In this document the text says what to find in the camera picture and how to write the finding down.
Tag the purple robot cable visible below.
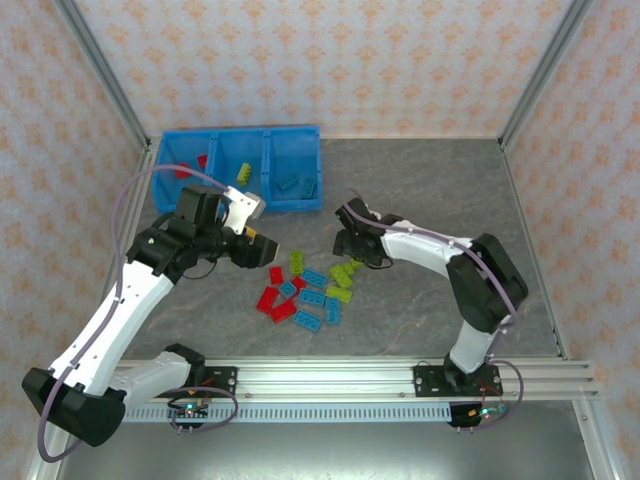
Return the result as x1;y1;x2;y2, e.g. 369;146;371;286
347;187;526;431
38;164;240;464

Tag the shiny metal panel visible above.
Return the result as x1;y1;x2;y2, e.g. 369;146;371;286
24;399;629;480

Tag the slotted grey cable duct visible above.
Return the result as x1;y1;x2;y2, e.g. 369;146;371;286
119;403;454;424

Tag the blue three-compartment plastic bin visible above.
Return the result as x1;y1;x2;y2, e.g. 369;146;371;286
152;124;322;215

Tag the small LED circuit board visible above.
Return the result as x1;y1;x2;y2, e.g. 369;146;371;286
167;399;211;421
447;402;509;430

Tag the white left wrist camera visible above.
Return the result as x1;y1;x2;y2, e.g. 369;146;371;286
222;184;267;234

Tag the aluminium frame post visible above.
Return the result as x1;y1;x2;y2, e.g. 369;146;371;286
52;0;154;154
497;0;599;151

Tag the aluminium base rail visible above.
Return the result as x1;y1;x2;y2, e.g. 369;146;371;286
52;356;601;403

